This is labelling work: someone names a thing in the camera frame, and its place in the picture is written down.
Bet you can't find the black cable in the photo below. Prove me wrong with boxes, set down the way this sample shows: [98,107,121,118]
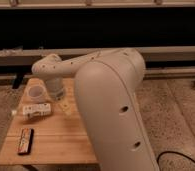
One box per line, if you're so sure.
[156,151,195,171]

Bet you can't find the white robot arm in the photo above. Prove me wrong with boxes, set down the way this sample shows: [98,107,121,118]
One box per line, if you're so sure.
[32,48,160,171]

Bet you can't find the clear plastic cup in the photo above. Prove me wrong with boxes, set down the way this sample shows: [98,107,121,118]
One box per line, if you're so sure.
[27,85,45,103]

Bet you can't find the wooden table board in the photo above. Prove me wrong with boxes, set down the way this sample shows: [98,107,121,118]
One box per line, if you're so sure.
[0,79,97,165]

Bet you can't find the long bench frame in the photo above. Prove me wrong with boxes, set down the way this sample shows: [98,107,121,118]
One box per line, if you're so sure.
[0,0,195,80]

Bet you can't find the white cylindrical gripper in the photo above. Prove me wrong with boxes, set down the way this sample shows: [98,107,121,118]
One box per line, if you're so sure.
[45,78,65,100]

